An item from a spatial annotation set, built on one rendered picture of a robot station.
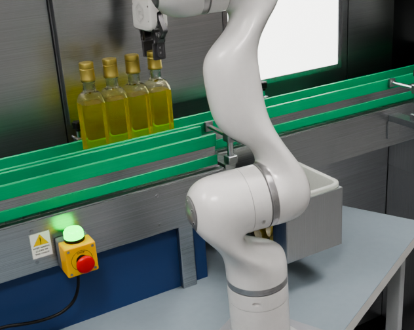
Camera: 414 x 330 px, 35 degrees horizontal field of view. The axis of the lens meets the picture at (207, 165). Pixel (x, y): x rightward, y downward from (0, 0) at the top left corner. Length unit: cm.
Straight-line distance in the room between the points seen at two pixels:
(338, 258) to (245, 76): 81
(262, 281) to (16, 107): 79
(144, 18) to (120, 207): 45
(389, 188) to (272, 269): 129
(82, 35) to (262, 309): 82
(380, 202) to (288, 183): 133
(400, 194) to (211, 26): 100
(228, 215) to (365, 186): 131
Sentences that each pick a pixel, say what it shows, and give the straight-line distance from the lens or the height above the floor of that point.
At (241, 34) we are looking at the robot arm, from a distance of 112.
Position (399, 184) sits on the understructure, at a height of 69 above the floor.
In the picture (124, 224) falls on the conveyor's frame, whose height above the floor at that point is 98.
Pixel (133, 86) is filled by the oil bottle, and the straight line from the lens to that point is 158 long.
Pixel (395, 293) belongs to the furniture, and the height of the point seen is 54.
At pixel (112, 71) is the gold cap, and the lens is 155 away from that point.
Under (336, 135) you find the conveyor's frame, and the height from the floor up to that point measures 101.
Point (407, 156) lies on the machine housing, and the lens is 235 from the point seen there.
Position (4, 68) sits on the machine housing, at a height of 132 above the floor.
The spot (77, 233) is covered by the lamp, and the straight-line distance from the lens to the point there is 142.
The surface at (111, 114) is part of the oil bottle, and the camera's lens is 156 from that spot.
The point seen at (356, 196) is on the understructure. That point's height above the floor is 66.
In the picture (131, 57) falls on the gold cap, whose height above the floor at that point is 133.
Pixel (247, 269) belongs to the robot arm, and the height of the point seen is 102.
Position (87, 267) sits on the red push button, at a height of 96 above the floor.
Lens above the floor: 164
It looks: 21 degrees down
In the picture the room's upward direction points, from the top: 4 degrees counter-clockwise
